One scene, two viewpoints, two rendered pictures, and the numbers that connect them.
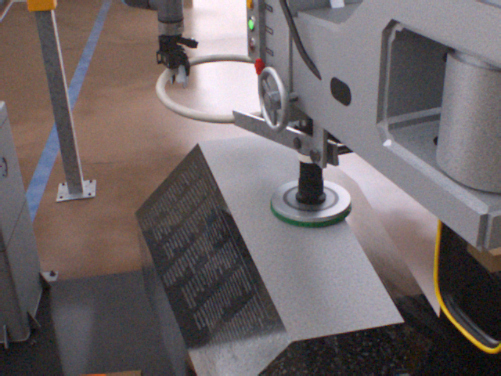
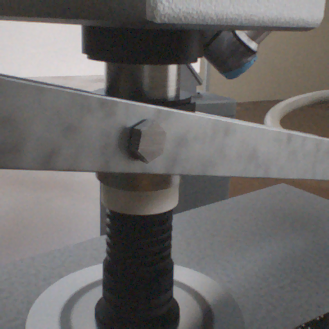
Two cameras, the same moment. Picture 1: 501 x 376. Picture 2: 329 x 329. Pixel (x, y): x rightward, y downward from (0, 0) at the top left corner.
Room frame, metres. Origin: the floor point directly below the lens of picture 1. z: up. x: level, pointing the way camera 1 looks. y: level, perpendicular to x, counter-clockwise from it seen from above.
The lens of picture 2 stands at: (1.40, -0.53, 1.12)
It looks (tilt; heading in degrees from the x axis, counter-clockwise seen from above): 17 degrees down; 64
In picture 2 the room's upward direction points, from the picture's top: 2 degrees clockwise
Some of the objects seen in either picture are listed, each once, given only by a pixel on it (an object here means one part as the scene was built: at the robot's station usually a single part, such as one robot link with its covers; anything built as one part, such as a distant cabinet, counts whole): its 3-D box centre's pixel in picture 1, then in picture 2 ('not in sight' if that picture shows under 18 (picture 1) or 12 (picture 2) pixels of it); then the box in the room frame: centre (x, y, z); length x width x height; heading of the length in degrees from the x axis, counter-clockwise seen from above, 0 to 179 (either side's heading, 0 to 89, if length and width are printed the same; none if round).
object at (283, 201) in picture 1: (310, 199); (137, 318); (1.55, -0.17, 0.84); 0.21 x 0.21 x 0.01
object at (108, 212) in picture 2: (311, 165); (139, 223); (1.55, -0.17, 0.94); 0.06 x 0.06 x 0.09
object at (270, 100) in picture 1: (287, 97); not in sight; (1.40, -0.10, 1.19); 0.15 x 0.10 x 0.15; 20
